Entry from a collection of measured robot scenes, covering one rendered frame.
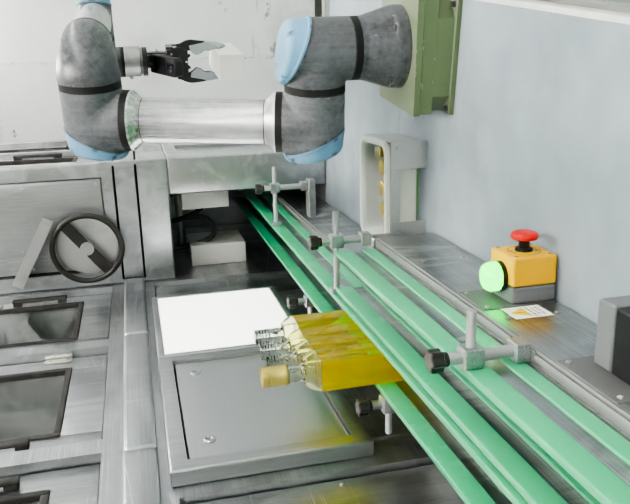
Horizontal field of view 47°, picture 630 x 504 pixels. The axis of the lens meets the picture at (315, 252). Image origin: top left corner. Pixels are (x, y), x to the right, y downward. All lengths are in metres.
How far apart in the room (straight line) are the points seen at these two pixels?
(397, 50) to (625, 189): 0.55
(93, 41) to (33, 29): 3.54
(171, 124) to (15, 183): 0.94
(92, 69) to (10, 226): 0.97
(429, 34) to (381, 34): 0.08
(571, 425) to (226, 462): 0.60
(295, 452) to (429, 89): 0.68
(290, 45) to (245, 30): 3.69
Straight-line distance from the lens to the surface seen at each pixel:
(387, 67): 1.35
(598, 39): 1.01
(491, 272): 1.06
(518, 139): 1.17
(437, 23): 1.34
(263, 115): 1.37
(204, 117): 1.38
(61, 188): 2.24
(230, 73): 1.83
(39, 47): 4.96
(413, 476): 1.24
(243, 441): 1.28
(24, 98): 4.98
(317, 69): 1.32
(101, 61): 1.41
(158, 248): 2.25
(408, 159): 1.49
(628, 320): 0.84
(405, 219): 1.51
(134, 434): 1.35
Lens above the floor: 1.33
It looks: 13 degrees down
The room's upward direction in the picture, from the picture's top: 95 degrees counter-clockwise
